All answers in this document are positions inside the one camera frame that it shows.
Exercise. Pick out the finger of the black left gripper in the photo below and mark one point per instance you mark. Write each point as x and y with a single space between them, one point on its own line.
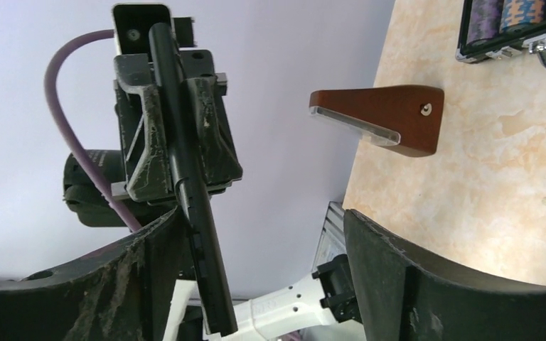
221 166
143 143

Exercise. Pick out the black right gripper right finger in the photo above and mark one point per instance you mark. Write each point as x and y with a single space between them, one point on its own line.
406 292

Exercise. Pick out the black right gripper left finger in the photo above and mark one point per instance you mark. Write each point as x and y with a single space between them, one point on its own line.
121 291

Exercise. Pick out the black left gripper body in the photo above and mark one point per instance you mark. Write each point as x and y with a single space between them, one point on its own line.
174 66

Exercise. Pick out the black remote with buttons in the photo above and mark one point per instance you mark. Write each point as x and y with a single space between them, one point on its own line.
190 188

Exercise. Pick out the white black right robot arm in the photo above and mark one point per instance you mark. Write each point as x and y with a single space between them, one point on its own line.
325 297

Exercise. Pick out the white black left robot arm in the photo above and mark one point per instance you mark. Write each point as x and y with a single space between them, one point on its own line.
83 197

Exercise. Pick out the brown wooden card holder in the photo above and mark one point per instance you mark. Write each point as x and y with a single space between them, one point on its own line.
405 119

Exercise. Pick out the black poker chip case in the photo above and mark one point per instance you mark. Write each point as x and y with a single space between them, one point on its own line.
500 29

